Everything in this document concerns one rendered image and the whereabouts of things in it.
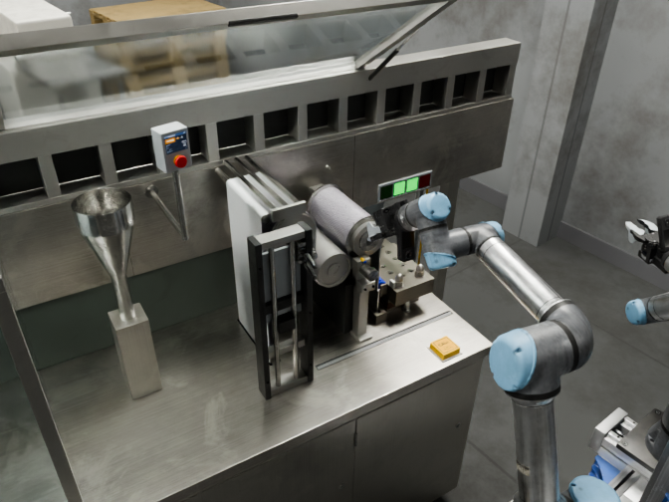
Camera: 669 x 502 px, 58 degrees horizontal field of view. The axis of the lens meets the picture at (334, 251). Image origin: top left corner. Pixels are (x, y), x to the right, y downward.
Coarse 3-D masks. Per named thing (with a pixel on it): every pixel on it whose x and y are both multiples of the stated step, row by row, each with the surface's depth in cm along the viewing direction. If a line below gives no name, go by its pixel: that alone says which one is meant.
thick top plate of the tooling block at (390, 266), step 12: (384, 240) 226; (384, 252) 219; (396, 252) 219; (384, 264) 213; (396, 264) 213; (408, 264) 213; (384, 276) 207; (408, 276) 207; (396, 288) 201; (408, 288) 202; (420, 288) 205; (432, 288) 208; (396, 300) 201; (408, 300) 205
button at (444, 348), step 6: (432, 342) 195; (438, 342) 195; (444, 342) 195; (450, 342) 195; (432, 348) 195; (438, 348) 193; (444, 348) 193; (450, 348) 193; (456, 348) 193; (438, 354) 192; (444, 354) 191; (450, 354) 192; (456, 354) 194
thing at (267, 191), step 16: (224, 160) 183; (240, 160) 183; (240, 176) 175; (256, 176) 174; (256, 192) 167; (272, 192) 166; (288, 192) 167; (272, 208) 160; (288, 208) 160; (304, 208) 163
